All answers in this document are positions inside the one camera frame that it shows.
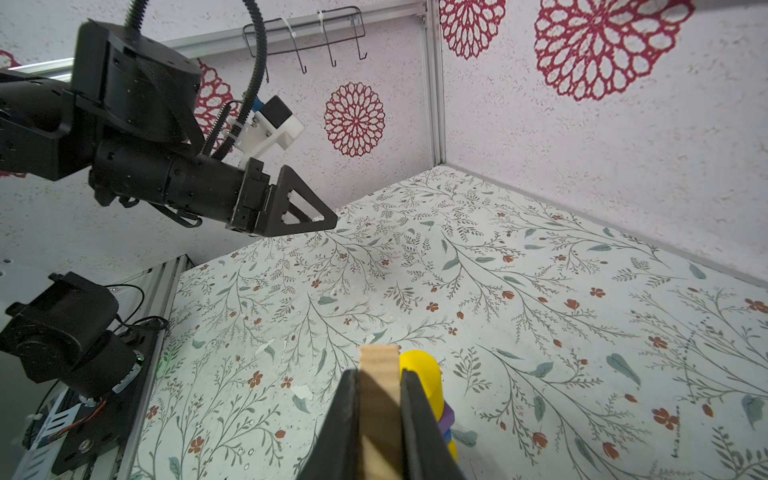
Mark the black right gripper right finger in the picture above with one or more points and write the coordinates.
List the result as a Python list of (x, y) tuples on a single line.
[(425, 454)]

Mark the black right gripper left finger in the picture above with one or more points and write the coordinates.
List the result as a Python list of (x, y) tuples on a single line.
[(335, 454)]

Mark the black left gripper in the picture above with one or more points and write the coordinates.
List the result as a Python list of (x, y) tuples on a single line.
[(127, 117)]

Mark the yellow wooden cube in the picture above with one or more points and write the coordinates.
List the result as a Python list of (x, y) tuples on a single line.
[(453, 450)]

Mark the purple wooden block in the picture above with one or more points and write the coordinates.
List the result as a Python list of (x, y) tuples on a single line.
[(447, 419)]

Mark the natural wood triangle block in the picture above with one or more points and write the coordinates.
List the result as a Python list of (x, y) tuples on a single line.
[(380, 424)]

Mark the yellow wooden cylinder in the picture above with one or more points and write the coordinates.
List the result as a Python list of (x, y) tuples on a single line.
[(428, 370)]

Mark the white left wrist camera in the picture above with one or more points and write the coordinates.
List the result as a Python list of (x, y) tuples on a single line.
[(274, 123)]

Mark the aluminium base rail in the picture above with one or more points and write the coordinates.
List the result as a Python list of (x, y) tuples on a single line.
[(49, 432)]

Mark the black wire wall rack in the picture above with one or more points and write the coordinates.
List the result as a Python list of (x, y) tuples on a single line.
[(323, 30)]

